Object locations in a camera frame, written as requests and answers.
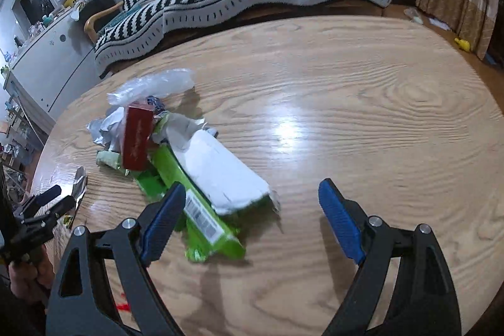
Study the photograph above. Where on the long green wrapper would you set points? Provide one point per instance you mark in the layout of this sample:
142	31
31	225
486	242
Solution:
212	229

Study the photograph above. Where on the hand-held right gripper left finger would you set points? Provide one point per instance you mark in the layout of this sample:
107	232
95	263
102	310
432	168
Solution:
163	225

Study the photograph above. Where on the white cabinet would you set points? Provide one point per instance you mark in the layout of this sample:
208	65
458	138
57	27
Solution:
51	56

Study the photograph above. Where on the person's left hand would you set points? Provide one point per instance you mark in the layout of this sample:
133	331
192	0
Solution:
33	277

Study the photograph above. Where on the small yellow toy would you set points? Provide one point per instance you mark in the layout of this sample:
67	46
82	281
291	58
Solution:
462	44

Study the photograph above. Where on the clear plastic wrap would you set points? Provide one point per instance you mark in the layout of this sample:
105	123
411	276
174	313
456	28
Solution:
157	84

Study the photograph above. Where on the white crumpled plastic bag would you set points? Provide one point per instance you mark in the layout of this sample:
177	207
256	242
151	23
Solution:
108	127

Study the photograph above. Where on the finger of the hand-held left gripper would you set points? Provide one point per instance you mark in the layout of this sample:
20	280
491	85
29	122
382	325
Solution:
55	212
43	196

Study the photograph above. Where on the black side cabinet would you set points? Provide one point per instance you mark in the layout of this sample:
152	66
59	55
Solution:
98	3

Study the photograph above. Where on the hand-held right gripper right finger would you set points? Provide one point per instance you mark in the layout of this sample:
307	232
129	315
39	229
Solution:
340	220

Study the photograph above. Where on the cluttered storage rack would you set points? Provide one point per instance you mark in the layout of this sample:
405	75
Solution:
19	135

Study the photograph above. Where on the red box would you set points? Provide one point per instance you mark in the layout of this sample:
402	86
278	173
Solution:
136	139

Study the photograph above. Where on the white paper sheet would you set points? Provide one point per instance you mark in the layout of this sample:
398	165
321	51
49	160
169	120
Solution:
439	24

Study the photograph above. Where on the white mailer bag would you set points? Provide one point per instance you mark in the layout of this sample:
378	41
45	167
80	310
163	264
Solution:
220	170

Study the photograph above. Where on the red twisted wrapper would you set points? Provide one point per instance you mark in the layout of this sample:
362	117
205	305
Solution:
124	304

